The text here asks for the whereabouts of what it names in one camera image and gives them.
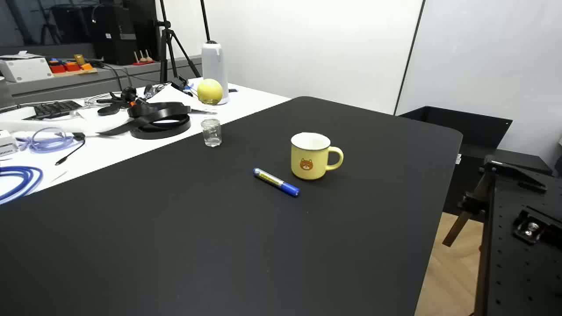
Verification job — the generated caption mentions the black tripod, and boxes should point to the black tripod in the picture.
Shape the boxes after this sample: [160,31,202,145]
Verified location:
[155,0,202,84]

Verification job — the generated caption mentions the white box device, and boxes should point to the white box device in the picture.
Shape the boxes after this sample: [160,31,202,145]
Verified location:
[0,52,55,84]

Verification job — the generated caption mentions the black perforated breadboard table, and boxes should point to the black perforated breadboard table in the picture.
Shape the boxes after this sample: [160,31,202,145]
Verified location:
[441,147,562,316]

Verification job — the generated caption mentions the black keyboard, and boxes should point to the black keyboard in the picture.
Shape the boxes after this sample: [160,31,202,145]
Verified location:
[32,98,84,121]

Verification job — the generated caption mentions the dark blue cable coil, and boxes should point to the dark blue cable coil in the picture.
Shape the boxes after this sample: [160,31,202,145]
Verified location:
[0,165,46,207]

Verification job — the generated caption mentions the yellow ball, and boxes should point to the yellow ball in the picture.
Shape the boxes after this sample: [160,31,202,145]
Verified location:
[195,77,227,107]

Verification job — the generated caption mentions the white kettle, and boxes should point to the white kettle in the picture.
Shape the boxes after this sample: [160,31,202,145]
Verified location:
[200,38,230,105]

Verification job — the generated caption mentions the small clear glass jar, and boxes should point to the small clear glass jar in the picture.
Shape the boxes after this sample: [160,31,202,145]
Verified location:
[200,116,225,149]

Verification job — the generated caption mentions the yellow enamel mug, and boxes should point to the yellow enamel mug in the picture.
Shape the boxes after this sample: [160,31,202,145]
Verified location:
[290,130,346,182]

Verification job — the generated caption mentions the black coiled cable bundle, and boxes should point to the black coiled cable bundle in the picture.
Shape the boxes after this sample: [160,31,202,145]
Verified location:
[95,86,193,140]

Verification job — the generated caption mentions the metal clamp block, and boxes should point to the metal clamp block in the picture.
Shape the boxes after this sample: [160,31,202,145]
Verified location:
[513,205,562,247]

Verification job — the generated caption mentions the light blue cable coil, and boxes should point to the light blue cable coil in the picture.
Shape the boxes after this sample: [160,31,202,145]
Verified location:
[16,124,81,156]

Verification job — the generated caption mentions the orange toy blocks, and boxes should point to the orange toy blocks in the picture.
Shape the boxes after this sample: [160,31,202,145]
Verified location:
[47,52,97,75]

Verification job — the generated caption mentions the blue and yellow pen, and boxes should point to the blue and yellow pen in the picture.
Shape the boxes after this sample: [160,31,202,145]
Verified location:
[253,167,302,198]

